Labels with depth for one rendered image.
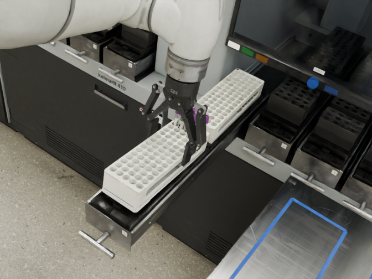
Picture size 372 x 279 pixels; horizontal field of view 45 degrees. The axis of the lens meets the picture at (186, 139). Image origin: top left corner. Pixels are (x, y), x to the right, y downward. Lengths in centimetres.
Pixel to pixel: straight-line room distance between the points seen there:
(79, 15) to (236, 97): 86
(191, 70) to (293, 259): 45
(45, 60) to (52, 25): 135
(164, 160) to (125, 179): 11
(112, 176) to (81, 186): 117
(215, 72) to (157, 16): 54
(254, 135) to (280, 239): 39
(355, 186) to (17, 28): 102
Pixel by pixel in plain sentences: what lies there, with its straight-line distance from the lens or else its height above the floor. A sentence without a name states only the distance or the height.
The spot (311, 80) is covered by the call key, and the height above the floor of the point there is 99.
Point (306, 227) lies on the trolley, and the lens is 109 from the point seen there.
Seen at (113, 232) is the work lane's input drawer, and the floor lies 77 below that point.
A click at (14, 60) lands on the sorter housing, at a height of 53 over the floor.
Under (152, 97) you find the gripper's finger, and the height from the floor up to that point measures 98.
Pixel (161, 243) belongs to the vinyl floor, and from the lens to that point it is 197.
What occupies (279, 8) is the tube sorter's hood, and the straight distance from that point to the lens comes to 122.
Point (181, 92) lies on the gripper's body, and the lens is 96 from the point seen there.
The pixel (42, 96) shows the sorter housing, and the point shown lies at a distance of 196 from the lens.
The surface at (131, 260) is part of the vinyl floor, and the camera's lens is 191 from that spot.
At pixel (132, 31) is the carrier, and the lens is 153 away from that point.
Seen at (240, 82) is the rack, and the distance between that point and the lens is 137.
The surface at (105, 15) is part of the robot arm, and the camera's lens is 57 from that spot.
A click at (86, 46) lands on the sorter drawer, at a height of 78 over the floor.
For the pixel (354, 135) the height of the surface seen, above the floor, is 88.
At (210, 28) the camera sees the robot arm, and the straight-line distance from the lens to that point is 88.
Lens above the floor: 163
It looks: 42 degrees down
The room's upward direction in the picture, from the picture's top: 10 degrees clockwise
